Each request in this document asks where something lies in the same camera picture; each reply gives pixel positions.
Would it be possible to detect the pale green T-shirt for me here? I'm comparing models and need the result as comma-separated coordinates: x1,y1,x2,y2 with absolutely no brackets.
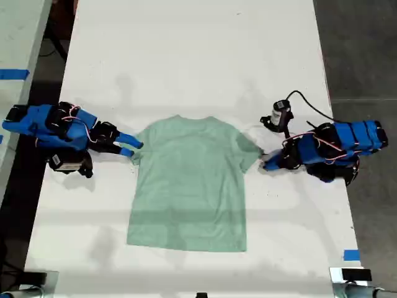
125,114,264,253

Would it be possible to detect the long blue tape strip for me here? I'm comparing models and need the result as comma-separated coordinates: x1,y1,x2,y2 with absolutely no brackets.
0,68,30,81

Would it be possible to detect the small black box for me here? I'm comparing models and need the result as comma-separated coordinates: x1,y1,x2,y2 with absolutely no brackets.
341,268,372,282
22,271,48,285

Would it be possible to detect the grey metal pipe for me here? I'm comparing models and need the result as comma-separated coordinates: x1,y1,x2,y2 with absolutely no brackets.
0,286,45,298
332,282,397,298

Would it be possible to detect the black camera box with label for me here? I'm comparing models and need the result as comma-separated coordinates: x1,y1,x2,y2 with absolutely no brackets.
48,151,94,179
259,99,295,139

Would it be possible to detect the black camera cable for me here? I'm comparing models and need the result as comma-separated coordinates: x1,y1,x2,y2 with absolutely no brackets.
285,90,336,122

